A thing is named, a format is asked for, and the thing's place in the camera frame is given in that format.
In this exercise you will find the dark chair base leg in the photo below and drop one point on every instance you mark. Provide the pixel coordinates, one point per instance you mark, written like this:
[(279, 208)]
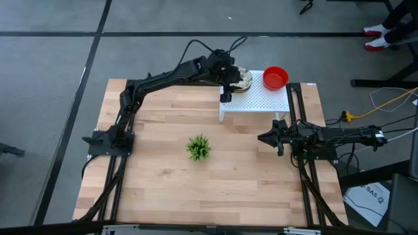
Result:
[(9, 149)]

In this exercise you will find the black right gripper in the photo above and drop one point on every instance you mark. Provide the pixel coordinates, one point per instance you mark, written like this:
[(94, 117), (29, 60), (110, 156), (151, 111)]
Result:
[(282, 135)]

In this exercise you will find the silver metal bracket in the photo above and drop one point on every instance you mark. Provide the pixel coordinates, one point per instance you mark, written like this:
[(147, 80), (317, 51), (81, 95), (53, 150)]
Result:
[(121, 230), (303, 231)]

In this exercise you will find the green artificial potted plant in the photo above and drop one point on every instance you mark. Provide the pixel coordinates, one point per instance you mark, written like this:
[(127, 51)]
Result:
[(198, 148)]

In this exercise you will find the black desk foot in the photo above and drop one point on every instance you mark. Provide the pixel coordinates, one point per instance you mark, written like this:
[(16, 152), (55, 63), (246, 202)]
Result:
[(375, 83)]

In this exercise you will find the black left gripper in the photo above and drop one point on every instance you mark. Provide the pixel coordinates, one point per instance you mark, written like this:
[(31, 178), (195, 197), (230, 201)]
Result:
[(218, 67)]

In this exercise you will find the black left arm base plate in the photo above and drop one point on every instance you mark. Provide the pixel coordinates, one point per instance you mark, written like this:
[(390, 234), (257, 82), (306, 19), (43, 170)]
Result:
[(98, 148)]

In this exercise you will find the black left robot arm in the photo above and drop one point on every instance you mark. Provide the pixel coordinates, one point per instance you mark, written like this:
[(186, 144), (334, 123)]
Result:
[(163, 76)]

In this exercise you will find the black floor beam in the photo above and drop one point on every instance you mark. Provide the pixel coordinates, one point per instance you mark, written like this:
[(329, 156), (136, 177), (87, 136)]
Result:
[(375, 174)]

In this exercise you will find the yellow power plug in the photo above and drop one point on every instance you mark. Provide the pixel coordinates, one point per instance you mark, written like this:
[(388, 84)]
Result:
[(347, 116)]

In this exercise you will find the person's leg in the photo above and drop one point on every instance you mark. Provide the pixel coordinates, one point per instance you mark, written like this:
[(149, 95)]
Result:
[(401, 32), (398, 14)]

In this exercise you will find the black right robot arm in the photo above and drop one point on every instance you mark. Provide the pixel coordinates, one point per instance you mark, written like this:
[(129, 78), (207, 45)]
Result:
[(343, 137)]

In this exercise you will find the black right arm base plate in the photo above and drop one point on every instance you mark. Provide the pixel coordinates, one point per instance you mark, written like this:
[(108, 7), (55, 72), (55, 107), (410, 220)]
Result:
[(328, 154)]

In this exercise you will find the white perforated metal shelf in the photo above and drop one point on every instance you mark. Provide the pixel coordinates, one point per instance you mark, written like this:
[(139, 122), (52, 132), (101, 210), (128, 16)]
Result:
[(258, 101)]

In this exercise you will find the dark grey chair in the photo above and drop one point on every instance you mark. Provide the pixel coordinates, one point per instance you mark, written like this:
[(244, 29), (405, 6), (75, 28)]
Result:
[(403, 205)]

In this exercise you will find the red and white shoe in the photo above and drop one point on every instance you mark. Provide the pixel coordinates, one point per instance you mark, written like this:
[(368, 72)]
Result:
[(375, 30), (377, 44)]

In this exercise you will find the black crossbar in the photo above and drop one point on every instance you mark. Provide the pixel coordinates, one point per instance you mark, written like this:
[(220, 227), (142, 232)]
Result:
[(49, 228)]

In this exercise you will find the black desk leg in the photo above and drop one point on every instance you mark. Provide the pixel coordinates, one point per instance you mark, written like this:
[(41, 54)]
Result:
[(307, 7)]

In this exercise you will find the white printed paper sheet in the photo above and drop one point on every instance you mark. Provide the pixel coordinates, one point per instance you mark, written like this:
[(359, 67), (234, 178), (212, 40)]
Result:
[(359, 196)]

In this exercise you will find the grey vertical post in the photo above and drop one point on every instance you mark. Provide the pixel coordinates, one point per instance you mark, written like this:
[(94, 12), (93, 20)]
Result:
[(414, 147)]

